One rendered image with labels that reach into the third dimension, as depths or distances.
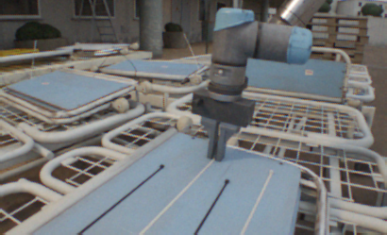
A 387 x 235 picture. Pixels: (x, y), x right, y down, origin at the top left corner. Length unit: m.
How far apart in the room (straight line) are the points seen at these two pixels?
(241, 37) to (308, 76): 1.06
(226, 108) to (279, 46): 0.16
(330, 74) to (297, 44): 1.03
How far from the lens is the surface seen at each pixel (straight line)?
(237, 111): 0.55
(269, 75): 1.58
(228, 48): 0.52
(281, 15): 0.67
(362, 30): 5.22
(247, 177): 0.59
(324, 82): 1.56
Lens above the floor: 0.86
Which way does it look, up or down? 17 degrees down
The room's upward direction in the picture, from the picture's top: 1 degrees clockwise
